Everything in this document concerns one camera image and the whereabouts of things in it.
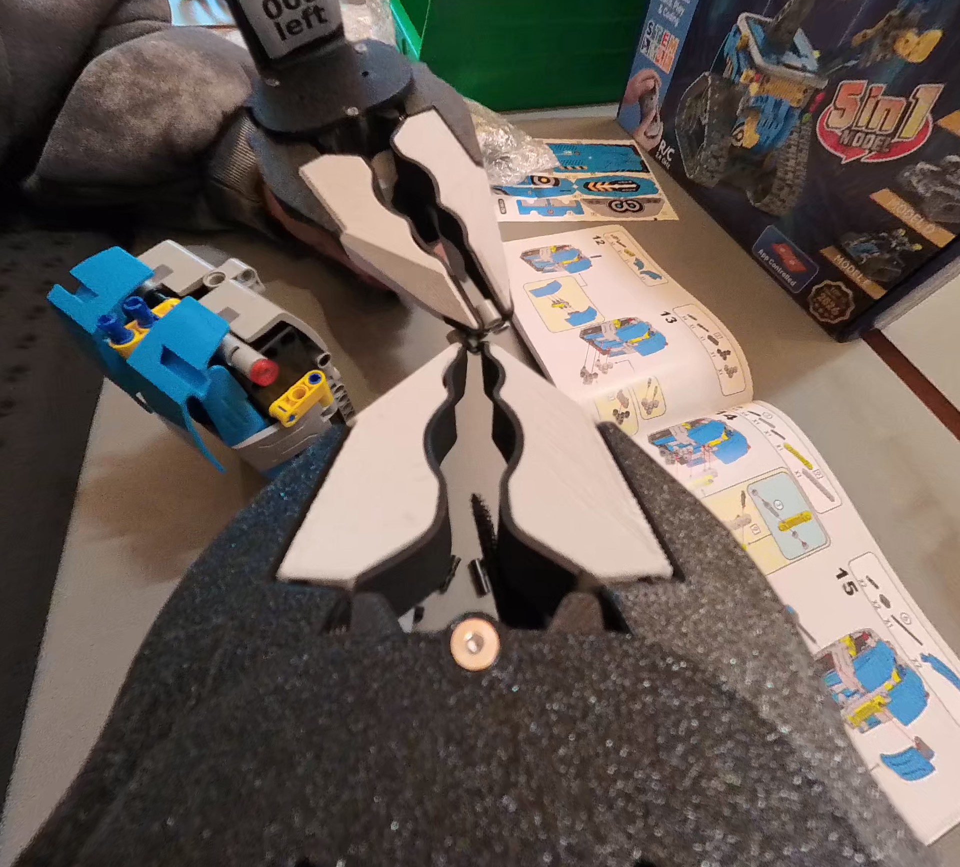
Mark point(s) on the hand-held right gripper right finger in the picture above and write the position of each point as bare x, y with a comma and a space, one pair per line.
585, 499

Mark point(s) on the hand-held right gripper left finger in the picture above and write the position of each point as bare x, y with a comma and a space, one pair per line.
367, 499

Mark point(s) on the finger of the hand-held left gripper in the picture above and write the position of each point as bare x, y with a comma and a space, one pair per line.
457, 192
360, 214

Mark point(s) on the grey beam with holes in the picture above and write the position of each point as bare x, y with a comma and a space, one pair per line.
491, 321

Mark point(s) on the building instruction booklet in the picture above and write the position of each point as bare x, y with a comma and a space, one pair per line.
675, 394

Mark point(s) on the person's left forearm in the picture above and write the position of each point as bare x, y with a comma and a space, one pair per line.
135, 117

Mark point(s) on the grey desk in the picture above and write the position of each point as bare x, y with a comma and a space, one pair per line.
187, 507

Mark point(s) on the person's left hand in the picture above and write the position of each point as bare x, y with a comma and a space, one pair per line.
296, 226

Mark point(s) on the clear bubble wrap bag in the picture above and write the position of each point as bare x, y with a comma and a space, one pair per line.
517, 147

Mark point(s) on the blue sticker sheet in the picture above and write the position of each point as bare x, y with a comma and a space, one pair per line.
585, 188

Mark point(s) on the green plastic bin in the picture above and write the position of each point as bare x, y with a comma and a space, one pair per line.
517, 42

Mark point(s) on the grey blue toy robot body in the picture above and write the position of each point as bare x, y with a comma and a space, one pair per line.
187, 349

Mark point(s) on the dark toy kit box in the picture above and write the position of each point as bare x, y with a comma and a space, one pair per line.
787, 57

